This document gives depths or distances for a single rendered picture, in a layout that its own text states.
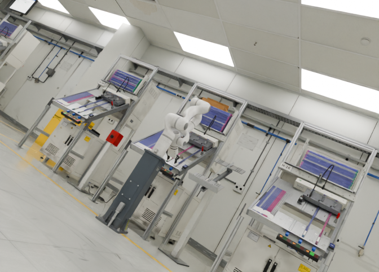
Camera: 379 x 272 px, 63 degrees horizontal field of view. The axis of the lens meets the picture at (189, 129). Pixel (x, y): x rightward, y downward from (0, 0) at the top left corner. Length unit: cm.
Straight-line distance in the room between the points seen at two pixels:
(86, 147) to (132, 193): 165
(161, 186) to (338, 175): 182
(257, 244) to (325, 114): 281
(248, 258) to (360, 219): 216
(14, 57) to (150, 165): 484
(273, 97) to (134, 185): 341
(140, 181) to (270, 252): 134
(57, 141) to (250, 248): 284
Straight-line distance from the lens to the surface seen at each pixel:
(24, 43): 707
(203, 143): 354
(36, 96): 806
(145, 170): 271
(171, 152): 300
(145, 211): 350
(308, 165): 340
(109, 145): 379
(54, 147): 453
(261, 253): 311
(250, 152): 511
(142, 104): 459
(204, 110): 303
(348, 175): 340
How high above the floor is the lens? 47
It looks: 12 degrees up
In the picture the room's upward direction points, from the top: 32 degrees clockwise
